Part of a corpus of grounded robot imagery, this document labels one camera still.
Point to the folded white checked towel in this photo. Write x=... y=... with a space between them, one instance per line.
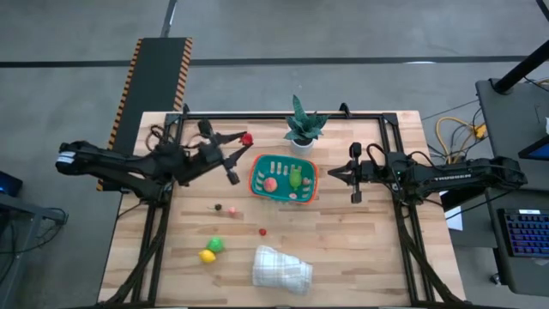
x=281 y=270

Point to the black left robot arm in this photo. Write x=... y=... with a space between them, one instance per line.
x=128 y=165

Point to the teal plastic basket orange rim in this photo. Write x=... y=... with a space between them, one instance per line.
x=257 y=180

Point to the black ramp with striped edges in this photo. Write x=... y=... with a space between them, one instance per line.
x=150 y=77

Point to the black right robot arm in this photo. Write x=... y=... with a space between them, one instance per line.
x=454 y=176

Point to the grey side desk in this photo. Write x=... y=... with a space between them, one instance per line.
x=506 y=120

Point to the toy peach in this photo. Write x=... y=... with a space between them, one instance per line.
x=269 y=185

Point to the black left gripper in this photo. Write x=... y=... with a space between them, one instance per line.
x=208 y=156

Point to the red toy strawberry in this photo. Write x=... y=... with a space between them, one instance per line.
x=246 y=138

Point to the snake plant in white pot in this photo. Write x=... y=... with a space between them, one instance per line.
x=305 y=124

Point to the white paper sheet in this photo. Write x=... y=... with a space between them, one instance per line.
x=455 y=219

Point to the small dark toy cherry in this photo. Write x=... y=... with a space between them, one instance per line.
x=218 y=207

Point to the small red toy fruit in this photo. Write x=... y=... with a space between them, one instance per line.
x=262 y=232

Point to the yellow toy lemon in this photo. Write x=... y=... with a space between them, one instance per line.
x=207 y=256

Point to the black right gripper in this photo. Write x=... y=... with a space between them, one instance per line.
x=369 y=171

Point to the dark device with blue light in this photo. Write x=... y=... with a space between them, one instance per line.
x=8 y=184

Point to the blue lit screen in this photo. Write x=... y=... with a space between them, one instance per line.
x=538 y=150

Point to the backlit keyboard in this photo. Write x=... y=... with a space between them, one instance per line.
x=527 y=234

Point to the green toy lime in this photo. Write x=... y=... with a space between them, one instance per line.
x=215 y=244

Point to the green toy pear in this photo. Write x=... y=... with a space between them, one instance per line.
x=295 y=178

